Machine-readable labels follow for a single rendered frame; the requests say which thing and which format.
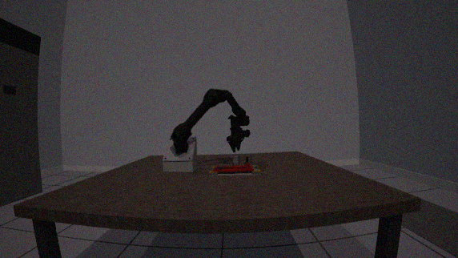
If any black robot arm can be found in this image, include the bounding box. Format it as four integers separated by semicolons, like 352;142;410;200
171;89;250;153

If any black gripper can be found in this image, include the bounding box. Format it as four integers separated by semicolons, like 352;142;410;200
227;127;244;153

